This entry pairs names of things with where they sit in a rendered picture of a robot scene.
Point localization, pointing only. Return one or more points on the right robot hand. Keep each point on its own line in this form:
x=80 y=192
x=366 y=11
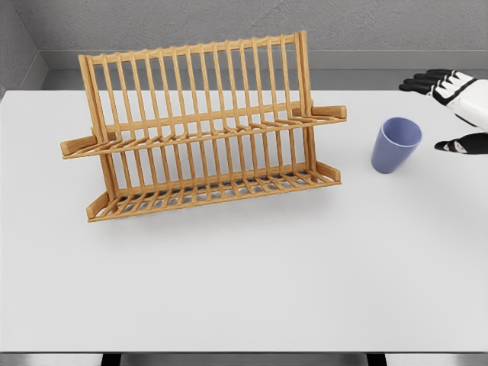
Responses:
x=470 y=103

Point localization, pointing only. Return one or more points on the blue plastic cup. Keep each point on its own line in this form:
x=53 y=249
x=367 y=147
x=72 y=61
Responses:
x=392 y=150

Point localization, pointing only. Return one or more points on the wooden two-tier dish rack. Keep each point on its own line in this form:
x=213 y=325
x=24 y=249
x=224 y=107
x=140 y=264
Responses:
x=198 y=129

